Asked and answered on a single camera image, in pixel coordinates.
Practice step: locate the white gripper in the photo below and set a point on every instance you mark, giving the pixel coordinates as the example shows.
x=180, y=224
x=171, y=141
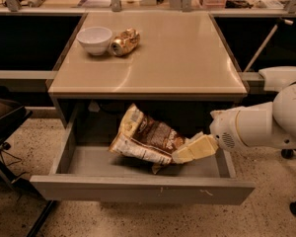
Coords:
x=223, y=130

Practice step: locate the brown chip bag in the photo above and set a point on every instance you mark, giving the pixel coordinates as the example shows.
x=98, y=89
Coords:
x=140, y=136

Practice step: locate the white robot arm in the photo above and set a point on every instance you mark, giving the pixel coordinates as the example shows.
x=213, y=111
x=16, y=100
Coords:
x=271, y=124

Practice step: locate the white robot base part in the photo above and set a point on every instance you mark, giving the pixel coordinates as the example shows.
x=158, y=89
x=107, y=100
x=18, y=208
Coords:
x=277, y=78

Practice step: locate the beige counter cabinet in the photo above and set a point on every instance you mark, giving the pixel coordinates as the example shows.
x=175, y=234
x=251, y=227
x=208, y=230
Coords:
x=181, y=56

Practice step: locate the grey open top drawer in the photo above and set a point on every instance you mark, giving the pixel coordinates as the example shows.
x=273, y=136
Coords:
x=84, y=169

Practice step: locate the crushed gold soda can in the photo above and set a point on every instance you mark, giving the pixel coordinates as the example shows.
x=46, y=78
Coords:
x=125, y=42

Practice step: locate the white ceramic bowl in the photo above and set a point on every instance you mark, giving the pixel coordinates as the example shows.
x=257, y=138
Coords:
x=95, y=40

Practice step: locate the black office chair left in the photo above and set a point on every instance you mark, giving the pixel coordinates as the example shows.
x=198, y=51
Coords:
x=12, y=115

